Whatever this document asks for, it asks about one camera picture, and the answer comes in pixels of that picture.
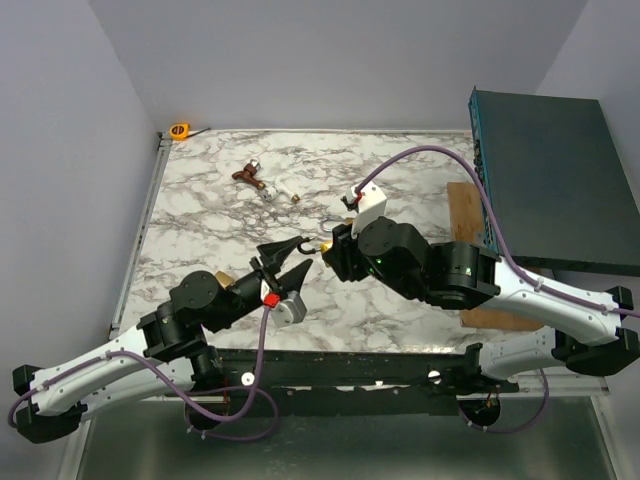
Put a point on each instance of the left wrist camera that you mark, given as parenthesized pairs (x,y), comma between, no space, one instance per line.
(289,311)

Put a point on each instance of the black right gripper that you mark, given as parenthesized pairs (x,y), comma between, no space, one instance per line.
(341,254)

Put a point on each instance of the brown plastic tap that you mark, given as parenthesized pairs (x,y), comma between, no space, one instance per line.
(248,174)

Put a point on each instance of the white plastic tap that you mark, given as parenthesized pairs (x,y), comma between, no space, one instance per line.
(275,188)

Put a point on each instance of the wooden board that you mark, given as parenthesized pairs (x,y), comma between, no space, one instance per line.
(466,220)

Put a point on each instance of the long-shackle brass padlock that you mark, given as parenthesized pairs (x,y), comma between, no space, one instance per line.
(330,222)

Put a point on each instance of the small brass padlock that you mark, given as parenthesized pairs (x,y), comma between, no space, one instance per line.
(225,280)

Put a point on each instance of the blue network switch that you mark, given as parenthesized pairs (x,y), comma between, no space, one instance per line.
(555,182)

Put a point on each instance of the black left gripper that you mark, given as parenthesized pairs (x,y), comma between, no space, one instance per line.
(274,259)

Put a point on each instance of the orange tape measure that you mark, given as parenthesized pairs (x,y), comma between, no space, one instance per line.
(183,131)

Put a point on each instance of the yellow black padlock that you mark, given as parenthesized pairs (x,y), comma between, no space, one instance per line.
(309,246)

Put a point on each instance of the black front rail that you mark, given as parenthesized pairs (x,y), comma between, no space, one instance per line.
(314,383)

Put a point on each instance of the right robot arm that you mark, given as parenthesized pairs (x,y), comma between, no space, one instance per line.
(581,330)

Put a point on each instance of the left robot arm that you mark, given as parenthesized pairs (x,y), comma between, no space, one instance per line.
(165,352)

